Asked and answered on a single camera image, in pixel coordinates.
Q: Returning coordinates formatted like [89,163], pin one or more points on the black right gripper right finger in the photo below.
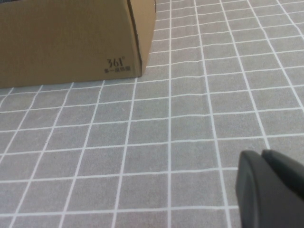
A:
[289,180]

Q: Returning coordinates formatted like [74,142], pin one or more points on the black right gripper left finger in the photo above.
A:
[254,194]

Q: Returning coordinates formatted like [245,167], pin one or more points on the brown cardboard shoe box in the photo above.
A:
[59,47]

